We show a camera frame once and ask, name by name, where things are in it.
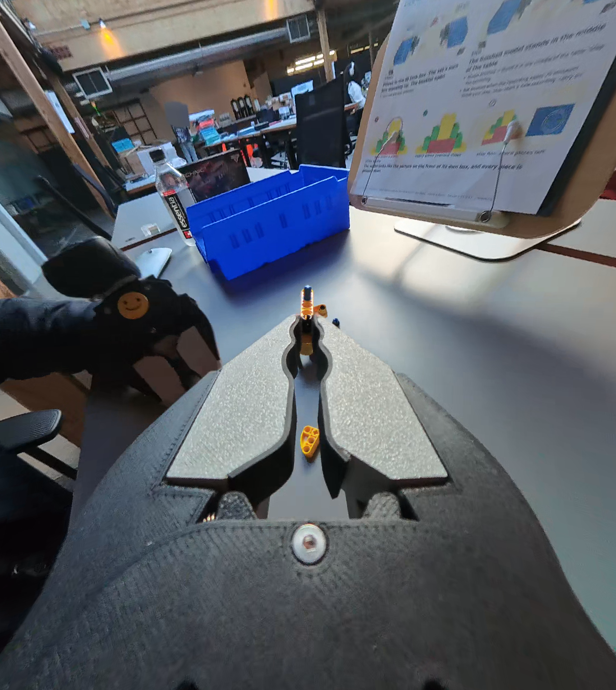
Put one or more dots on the yellow rounded lego piece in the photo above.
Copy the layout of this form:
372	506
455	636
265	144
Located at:
309	442

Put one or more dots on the printed instruction sheet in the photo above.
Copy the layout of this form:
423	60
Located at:
475	81

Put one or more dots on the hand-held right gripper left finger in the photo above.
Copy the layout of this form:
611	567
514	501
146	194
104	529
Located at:
238	420

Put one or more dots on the grey ventilation duct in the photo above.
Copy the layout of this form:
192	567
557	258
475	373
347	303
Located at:
205	54

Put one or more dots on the wooden document stand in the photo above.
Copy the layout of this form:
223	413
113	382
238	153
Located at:
583	178

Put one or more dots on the person's left forearm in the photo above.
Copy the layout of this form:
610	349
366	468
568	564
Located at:
17	339

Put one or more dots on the yellow lego beam blue pin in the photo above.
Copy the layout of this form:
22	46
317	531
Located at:
308	307

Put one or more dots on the dark printed cardboard box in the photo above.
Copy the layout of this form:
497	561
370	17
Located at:
216	175

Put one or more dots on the large blue plastic bin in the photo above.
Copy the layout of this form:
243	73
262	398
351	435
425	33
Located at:
265	226

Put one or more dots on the white stand base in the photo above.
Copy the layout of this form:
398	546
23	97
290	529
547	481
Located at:
154	260

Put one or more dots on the small clear plastic box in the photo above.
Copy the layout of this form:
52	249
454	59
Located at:
153	229

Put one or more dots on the clear water bottle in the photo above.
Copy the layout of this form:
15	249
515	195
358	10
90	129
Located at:
174	205

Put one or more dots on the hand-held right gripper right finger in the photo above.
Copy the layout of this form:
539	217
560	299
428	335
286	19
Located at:
378	420

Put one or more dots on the white ceiling vent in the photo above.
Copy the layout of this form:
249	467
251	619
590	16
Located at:
298	29

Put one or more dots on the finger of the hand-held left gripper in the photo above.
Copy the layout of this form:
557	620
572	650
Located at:
200	356
160	377

